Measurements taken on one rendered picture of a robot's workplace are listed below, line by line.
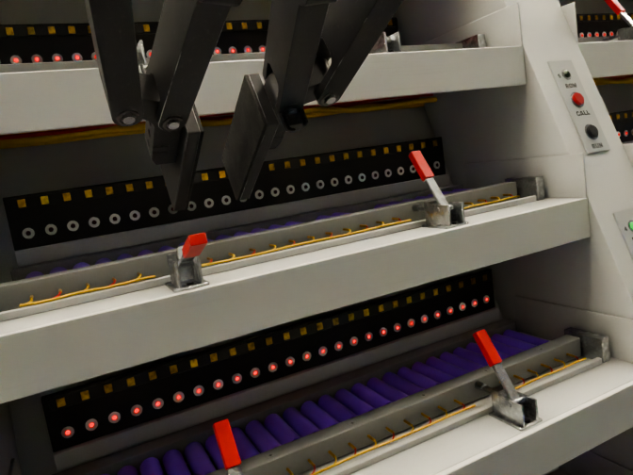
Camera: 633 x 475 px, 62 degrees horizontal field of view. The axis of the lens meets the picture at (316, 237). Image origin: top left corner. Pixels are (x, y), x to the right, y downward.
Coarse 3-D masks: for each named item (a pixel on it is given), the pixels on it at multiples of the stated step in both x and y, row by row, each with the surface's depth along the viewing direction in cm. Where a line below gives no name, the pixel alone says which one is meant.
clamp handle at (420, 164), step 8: (416, 152) 56; (416, 160) 55; (424, 160) 55; (416, 168) 55; (424, 168) 55; (424, 176) 54; (432, 176) 55; (432, 184) 54; (432, 192) 54; (440, 192) 54; (440, 200) 53
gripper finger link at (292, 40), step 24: (288, 0) 19; (312, 0) 18; (336, 0) 18; (288, 24) 20; (312, 24) 19; (288, 48) 20; (312, 48) 21; (264, 72) 24; (288, 72) 21; (288, 96) 23; (288, 120) 24
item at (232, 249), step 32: (480, 192) 62; (512, 192) 64; (320, 224) 53; (352, 224) 54; (384, 224) 54; (160, 256) 46; (224, 256) 48; (0, 288) 40; (32, 288) 41; (64, 288) 42; (96, 288) 42
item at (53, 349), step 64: (384, 192) 70; (576, 192) 60; (64, 256) 53; (320, 256) 46; (384, 256) 47; (448, 256) 51; (512, 256) 54; (64, 320) 36; (128, 320) 38; (192, 320) 40; (256, 320) 42; (0, 384) 35; (64, 384) 37
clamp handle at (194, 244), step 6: (198, 234) 36; (204, 234) 36; (186, 240) 36; (192, 240) 35; (198, 240) 36; (204, 240) 36; (186, 246) 37; (192, 246) 35; (198, 246) 36; (204, 246) 36; (180, 252) 41; (186, 252) 37; (192, 252) 37; (198, 252) 38; (180, 258) 40; (186, 258) 39; (192, 258) 40; (180, 264) 41; (186, 264) 41
